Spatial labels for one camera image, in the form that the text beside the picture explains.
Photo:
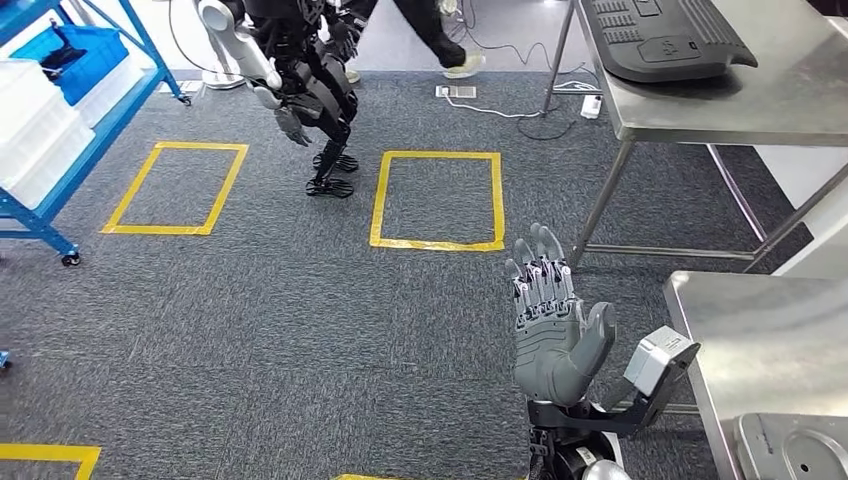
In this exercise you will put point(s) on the bystander robot grey hand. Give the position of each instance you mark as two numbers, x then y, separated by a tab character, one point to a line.
291	127

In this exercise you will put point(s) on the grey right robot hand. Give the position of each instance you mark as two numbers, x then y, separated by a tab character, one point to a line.
550	351

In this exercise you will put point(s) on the steel workbench table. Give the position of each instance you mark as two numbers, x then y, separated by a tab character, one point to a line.
762	331

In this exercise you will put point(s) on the black ribbed plastic part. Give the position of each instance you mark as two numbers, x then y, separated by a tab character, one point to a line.
662	46

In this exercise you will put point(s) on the black humanoid robot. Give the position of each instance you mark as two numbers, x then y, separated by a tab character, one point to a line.
318	86

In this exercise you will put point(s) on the white stand base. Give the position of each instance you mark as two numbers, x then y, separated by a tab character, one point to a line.
222	81

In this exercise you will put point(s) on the grey floor socket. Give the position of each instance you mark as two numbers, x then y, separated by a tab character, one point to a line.
456	91

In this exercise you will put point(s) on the person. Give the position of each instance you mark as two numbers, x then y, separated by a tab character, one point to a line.
430	26

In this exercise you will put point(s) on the white plastic bin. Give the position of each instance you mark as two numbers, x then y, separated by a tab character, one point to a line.
33	106
112	89
53	172

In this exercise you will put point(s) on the blue plastic bin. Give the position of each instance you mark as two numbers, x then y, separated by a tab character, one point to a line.
93	60

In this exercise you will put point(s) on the white power strip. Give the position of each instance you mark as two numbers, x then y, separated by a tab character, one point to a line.
591	106

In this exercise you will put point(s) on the stamped sheet metal panel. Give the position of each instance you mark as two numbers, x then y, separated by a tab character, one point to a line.
795	450

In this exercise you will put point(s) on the white desk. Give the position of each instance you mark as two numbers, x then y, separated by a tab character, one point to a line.
821	218

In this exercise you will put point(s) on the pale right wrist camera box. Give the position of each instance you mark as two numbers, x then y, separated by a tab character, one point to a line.
652	361

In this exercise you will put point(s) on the steel frame table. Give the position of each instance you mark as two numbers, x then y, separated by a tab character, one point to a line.
729	106

